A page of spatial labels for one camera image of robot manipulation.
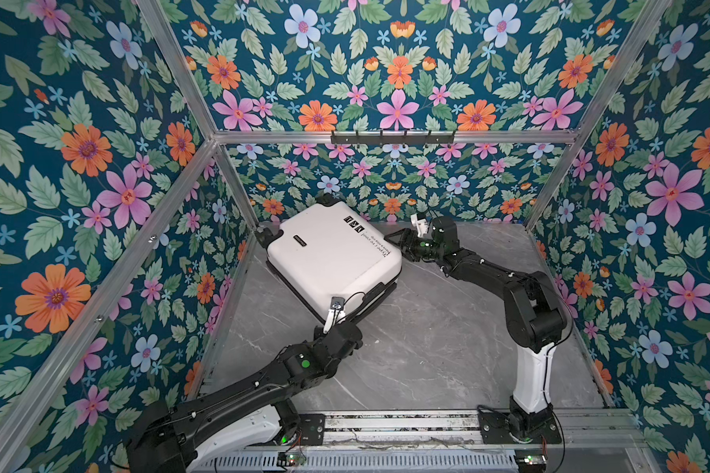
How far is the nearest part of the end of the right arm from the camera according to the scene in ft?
2.73

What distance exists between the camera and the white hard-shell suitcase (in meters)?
0.82

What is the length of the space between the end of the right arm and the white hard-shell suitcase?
0.08 feet
